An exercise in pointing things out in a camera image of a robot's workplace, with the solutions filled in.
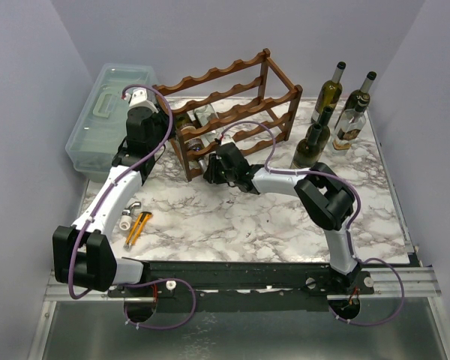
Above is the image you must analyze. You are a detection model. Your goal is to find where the clear glass wine bottle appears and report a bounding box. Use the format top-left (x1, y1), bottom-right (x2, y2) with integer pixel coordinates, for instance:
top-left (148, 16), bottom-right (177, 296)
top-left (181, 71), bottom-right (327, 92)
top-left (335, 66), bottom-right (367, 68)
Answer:
top-left (193, 104), bottom-right (220, 146)

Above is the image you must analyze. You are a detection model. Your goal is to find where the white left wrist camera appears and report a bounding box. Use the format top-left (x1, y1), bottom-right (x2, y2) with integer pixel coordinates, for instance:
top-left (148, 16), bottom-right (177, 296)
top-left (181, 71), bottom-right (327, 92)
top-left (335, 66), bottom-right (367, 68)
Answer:
top-left (122, 87), bottom-right (158, 113)

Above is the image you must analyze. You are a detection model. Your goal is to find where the yellow utility knife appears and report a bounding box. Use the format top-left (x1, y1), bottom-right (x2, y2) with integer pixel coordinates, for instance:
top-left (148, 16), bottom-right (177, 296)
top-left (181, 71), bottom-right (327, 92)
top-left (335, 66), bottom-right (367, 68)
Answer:
top-left (124, 211), bottom-right (153, 251)

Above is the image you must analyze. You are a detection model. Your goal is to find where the brown wooden wine rack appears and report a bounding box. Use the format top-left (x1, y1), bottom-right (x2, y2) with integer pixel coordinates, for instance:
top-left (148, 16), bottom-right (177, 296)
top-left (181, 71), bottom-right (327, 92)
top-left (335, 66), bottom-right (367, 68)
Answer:
top-left (153, 49), bottom-right (303, 182)

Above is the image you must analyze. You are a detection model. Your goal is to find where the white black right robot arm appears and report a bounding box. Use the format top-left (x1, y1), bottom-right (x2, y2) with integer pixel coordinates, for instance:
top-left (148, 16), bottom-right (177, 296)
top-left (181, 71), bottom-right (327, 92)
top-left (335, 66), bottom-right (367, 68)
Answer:
top-left (203, 143), bottom-right (374, 294)

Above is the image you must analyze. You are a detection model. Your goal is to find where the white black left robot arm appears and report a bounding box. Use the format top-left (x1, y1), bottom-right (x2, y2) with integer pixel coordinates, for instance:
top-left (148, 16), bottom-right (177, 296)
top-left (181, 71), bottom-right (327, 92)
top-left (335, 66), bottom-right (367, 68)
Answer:
top-left (52, 106), bottom-right (174, 296)

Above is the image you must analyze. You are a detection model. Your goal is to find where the silver metal pipe fitting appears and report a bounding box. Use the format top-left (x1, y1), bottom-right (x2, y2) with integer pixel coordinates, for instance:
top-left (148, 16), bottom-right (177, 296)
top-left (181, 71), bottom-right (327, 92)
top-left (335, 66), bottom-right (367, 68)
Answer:
top-left (119, 201), bottom-right (142, 231)

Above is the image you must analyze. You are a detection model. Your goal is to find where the dark green wine bottle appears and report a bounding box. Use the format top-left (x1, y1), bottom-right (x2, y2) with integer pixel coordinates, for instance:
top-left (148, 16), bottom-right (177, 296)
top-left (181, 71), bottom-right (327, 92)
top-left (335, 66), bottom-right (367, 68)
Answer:
top-left (290, 124), bottom-right (322, 169)
top-left (316, 106), bottom-right (334, 151)

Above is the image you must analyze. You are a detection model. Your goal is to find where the black metal base rail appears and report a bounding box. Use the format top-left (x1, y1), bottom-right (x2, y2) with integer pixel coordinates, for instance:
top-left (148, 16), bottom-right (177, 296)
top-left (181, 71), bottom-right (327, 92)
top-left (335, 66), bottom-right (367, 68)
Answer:
top-left (108, 260), bottom-right (374, 313)

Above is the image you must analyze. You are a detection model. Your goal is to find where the clear bottle black cap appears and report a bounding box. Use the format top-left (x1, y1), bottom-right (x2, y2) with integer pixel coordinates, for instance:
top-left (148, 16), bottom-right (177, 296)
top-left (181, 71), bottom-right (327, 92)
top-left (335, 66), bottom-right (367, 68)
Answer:
top-left (331, 99), bottom-right (367, 155)

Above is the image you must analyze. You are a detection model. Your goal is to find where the translucent green plastic toolbox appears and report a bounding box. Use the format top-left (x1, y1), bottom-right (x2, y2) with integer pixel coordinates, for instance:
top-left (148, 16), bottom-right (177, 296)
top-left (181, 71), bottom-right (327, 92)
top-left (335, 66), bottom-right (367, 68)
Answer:
top-left (65, 64), bottom-right (158, 183)

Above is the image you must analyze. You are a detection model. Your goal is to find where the green bottle brown label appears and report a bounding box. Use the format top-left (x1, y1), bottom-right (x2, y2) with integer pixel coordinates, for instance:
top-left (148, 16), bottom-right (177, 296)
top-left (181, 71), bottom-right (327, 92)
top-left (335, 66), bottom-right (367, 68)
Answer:
top-left (173, 114), bottom-right (211, 174)

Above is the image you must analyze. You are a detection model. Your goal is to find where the aluminium extrusion rail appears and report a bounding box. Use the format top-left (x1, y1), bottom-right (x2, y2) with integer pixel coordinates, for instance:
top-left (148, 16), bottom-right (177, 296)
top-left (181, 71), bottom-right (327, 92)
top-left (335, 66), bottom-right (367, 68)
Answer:
top-left (43, 268), bottom-right (442, 301)

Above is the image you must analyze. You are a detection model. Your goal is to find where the green bottle silver foil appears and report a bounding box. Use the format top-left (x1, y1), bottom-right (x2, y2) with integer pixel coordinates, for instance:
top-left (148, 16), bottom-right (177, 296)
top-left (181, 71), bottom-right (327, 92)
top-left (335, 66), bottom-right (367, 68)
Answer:
top-left (337, 71), bottom-right (377, 119)
top-left (310, 61), bottom-right (347, 123)

